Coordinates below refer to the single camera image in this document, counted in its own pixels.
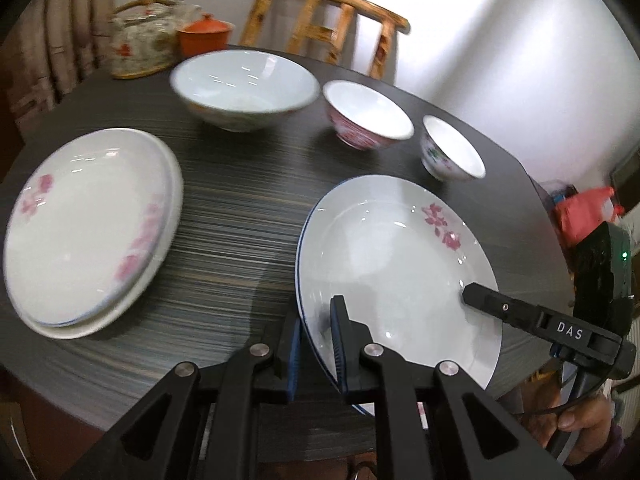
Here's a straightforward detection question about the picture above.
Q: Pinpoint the small floral white bowl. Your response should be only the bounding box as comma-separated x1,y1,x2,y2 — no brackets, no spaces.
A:
419,115,487,182

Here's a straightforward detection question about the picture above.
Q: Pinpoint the orange lidded cup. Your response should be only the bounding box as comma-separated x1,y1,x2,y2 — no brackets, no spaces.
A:
177,13,236,58

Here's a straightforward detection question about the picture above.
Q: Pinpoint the large white bowl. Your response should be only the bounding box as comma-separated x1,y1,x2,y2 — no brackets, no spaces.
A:
169,49,321,133

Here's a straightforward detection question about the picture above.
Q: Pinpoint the red plastic bag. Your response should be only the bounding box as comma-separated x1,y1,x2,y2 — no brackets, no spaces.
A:
554,186,626,248

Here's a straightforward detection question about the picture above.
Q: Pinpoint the white pink flower plate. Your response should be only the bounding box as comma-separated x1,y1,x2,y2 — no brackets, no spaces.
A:
2,127,172,329

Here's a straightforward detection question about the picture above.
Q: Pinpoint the floral ceramic teapot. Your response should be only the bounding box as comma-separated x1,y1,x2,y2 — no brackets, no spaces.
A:
109,0,206,80

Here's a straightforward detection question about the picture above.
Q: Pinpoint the pink patterned bowl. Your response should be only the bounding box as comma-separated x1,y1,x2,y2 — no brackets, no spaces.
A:
321,80,416,152

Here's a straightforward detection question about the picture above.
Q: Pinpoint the dark framed object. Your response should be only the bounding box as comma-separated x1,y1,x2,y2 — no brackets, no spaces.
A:
610,152,640,201

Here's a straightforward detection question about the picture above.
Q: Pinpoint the beige curtain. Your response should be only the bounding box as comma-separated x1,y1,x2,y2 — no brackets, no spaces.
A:
0,0,118,136

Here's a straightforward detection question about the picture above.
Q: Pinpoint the blue-rimmed pink flower plate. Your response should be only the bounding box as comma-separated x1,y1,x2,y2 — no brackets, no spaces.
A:
296,174,503,416

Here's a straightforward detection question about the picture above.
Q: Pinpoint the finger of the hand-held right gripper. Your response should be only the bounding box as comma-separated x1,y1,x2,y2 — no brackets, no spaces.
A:
461,282,545,337

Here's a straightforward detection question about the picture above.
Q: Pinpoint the person's right hand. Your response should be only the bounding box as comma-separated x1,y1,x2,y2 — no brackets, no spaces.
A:
522,392,618,461

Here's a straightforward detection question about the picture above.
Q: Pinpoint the wooden chair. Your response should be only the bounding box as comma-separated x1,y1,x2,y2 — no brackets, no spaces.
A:
239,0,411,81

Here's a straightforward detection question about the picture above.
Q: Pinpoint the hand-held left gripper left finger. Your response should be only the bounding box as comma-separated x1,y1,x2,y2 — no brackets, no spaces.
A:
60,305,303,480

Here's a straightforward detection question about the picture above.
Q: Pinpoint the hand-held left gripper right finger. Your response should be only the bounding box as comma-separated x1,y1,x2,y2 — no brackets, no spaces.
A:
329,295,576,480

